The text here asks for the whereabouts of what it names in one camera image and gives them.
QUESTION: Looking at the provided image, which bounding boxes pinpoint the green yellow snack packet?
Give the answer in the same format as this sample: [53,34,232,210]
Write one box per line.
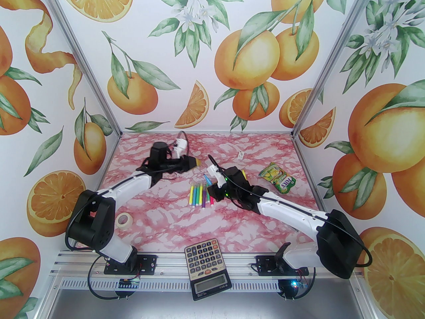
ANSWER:
[259,162,297,194]

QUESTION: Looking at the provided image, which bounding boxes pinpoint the black gold calculator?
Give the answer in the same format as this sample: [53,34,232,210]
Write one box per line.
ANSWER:
[184,238,232,301]

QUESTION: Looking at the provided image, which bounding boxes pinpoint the white masking tape roll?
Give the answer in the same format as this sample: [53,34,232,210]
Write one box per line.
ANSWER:
[116,212,134,228]

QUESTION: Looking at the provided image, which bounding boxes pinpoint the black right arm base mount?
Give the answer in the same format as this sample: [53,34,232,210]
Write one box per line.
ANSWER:
[256,255,309,276]

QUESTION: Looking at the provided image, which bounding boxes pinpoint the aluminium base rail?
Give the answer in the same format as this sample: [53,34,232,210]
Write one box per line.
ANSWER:
[50,250,366,293]

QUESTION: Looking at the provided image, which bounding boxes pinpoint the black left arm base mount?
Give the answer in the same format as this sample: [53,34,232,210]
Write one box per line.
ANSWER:
[104,254,157,275]

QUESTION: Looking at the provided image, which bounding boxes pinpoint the black right base cable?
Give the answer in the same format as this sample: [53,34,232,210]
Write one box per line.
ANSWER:
[299,265,317,300]

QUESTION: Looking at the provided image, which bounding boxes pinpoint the black base cable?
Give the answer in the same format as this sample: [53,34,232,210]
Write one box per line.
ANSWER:
[299,265,317,300]
[87,254,141,301]

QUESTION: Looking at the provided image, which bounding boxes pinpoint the aluminium frame post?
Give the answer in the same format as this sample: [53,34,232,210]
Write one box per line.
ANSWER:
[291,0,379,139]
[42,0,123,139]

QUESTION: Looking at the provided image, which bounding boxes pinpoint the black left base cable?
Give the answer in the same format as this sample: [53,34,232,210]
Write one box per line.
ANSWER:
[87,254,141,301]

